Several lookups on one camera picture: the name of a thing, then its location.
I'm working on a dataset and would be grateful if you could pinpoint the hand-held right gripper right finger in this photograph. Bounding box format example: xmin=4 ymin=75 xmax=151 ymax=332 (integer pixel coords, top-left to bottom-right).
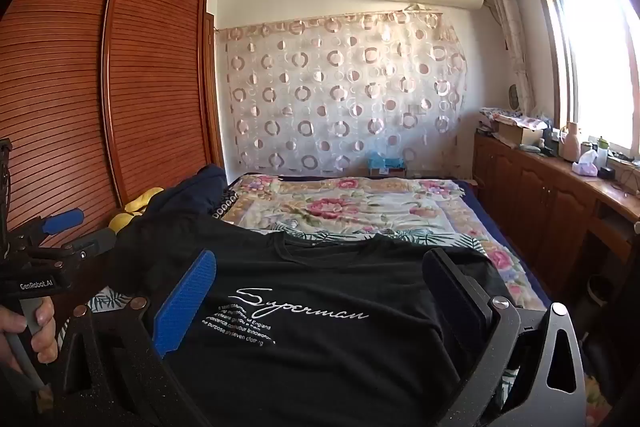
xmin=421 ymin=247 xmax=587 ymax=427

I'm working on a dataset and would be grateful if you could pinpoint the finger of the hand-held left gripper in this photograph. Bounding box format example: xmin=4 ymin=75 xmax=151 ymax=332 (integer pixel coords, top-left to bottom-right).
xmin=30 ymin=227 xmax=118 ymax=280
xmin=12 ymin=208 xmax=85 ymax=253

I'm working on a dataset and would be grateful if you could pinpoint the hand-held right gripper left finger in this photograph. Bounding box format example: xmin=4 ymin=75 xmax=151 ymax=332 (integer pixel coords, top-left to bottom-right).
xmin=47 ymin=249 xmax=217 ymax=427

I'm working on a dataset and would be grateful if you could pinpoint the black printed t-shirt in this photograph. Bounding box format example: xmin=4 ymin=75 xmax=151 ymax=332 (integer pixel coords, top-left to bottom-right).
xmin=102 ymin=212 xmax=516 ymax=427

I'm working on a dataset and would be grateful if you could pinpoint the person's left hand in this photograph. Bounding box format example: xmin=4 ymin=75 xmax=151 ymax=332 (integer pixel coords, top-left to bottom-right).
xmin=0 ymin=294 xmax=58 ymax=365

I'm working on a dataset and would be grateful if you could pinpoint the yellow plush toy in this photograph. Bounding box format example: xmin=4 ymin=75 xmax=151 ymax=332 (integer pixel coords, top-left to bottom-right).
xmin=107 ymin=187 xmax=165 ymax=235

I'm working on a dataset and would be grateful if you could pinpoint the palm-leaf print bed sheet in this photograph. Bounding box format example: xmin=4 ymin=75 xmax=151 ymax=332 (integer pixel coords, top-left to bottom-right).
xmin=87 ymin=227 xmax=523 ymax=413

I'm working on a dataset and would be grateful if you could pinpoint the navy garment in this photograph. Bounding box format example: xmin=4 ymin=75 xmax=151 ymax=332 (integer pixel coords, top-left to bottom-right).
xmin=120 ymin=164 xmax=228 ymax=238

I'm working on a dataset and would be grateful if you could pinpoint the black white patterned cloth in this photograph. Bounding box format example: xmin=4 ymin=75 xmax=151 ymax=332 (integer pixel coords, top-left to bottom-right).
xmin=212 ymin=187 xmax=238 ymax=220

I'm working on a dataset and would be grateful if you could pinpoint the floral quilt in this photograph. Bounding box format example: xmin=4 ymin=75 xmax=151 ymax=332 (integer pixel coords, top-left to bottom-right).
xmin=222 ymin=173 xmax=548 ymax=310

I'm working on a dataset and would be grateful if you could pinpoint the wooden side cabinet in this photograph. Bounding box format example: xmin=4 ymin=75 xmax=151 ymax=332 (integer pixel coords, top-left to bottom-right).
xmin=472 ymin=132 xmax=640 ymax=308

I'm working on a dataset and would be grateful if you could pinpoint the blue tissue box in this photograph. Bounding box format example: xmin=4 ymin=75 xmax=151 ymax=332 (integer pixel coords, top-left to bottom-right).
xmin=367 ymin=154 xmax=407 ymax=178

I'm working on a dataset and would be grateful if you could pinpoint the wooden slatted wardrobe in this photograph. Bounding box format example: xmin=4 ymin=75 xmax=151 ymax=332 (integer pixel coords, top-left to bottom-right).
xmin=0 ymin=0 xmax=226 ymax=278

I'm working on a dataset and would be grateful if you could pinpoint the cardboard box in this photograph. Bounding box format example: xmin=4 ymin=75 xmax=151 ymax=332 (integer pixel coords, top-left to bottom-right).
xmin=492 ymin=114 xmax=548 ymax=148

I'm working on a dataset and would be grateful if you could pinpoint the soft tissue pack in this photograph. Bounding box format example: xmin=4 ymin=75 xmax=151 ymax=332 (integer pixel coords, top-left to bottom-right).
xmin=571 ymin=149 xmax=600 ymax=178

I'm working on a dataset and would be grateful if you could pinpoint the pink thermos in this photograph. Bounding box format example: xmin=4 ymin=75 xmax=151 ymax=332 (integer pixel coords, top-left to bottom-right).
xmin=559 ymin=122 xmax=581 ymax=160

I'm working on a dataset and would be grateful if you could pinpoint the circle-pattern sheer curtain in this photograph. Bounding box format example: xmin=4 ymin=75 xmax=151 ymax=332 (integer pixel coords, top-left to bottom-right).
xmin=215 ymin=9 xmax=468 ymax=180

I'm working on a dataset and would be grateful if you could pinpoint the patterned window curtain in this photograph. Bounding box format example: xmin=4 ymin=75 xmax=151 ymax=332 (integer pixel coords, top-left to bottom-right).
xmin=482 ymin=0 xmax=536 ymax=108

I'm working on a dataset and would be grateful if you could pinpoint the wooden-framed window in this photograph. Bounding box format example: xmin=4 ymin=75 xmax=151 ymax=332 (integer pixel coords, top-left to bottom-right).
xmin=525 ymin=0 xmax=640 ymax=168

